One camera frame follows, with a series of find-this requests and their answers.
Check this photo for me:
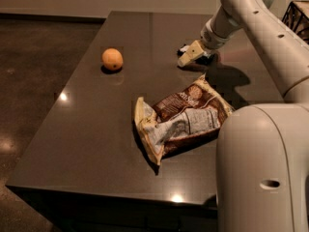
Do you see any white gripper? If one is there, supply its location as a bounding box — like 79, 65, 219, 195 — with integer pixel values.
178, 20, 228, 68

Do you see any blue white rxbar wrapper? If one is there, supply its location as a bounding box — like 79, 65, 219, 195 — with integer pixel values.
177, 44, 215, 67

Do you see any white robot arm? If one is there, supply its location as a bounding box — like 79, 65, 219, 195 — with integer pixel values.
200, 0, 309, 232

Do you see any brown cream chip bag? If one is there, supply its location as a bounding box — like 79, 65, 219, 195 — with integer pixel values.
134, 74, 234, 165

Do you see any orange fruit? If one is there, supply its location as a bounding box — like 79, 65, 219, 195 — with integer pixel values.
101, 48, 124, 72

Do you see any black wire basket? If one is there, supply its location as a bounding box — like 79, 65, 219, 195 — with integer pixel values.
282, 1, 309, 44

